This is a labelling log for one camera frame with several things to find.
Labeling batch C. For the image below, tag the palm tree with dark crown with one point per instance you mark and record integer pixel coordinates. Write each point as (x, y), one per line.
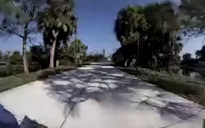
(52, 53)

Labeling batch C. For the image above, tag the distant row of trees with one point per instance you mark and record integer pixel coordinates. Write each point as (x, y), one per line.
(96, 57)

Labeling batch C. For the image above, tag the bright green tree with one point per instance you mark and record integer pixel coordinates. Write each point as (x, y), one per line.
(77, 48)

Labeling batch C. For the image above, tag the tall thin pine tree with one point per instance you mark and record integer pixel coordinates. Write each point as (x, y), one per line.
(25, 56)

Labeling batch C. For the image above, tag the grass strip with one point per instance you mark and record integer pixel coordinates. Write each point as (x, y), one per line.
(6, 83)
(176, 83)

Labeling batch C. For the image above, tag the low bushes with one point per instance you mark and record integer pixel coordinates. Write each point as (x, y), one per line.
(6, 70)

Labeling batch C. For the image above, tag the pale concrete path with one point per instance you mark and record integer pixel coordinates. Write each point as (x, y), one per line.
(100, 110)

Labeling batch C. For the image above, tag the row of dark trees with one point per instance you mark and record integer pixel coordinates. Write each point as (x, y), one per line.
(150, 36)

